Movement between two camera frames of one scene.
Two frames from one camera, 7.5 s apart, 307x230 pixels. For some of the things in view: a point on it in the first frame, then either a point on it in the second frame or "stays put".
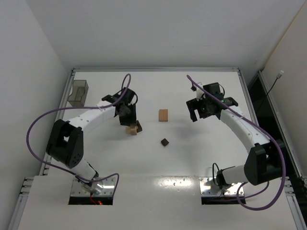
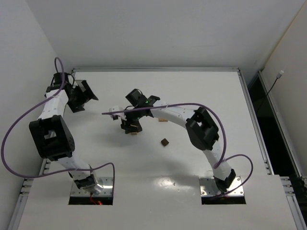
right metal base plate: x=208 y=189 stays put
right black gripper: x=194 y=106 → x=130 y=123
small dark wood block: x=164 y=142 stays put
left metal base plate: x=107 y=189 stays put
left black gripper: x=127 y=119 → x=81 y=95
